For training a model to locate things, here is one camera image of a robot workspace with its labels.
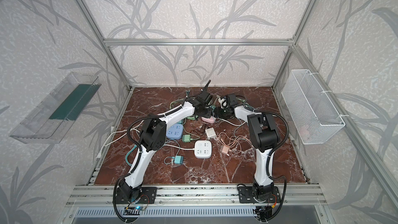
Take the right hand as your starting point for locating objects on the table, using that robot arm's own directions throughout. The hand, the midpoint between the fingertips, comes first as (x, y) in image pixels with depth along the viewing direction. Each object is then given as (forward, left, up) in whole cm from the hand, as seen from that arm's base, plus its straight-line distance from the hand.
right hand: (214, 109), depth 101 cm
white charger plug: (-16, +3, -2) cm, 16 cm away
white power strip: (-26, +7, -2) cm, 27 cm away
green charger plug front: (-19, +17, -2) cm, 26 cm away
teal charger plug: (-32, +20, -2) cm, 38 cm away
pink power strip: (-7, +2, -2) cm, 7 cm away
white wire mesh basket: (-25, -39, +30) cm, 55 cm away
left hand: (-1, +2, +2) cm, 3 cm away
